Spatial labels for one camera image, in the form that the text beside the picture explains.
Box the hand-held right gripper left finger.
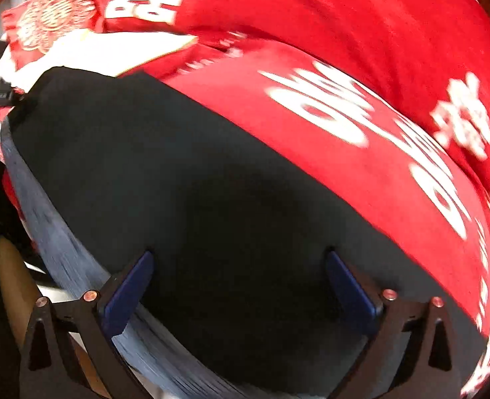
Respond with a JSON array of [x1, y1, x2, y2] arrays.
[[18, 250, 156, 399]]

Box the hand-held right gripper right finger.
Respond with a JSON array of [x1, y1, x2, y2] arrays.
[[326, 250, 463, 399]]

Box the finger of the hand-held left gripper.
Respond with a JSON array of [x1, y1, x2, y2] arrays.
[[0, 85, 26, 108]]

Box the black pants with patterned lining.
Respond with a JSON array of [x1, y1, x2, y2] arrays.
[[0, 66, 488, 399]]

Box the white cloth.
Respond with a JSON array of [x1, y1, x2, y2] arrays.
[[0, 30, 199, 92]]

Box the red pillow with gold pattern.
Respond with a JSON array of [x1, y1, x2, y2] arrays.
[[1, 0, 106, 71]]

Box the red printed bed cover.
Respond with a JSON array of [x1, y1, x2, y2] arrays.
[[118, 35, 490, 397]]

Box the red printed folded quilt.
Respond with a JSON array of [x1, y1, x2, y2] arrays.
[[91, 0, 490, 221]]

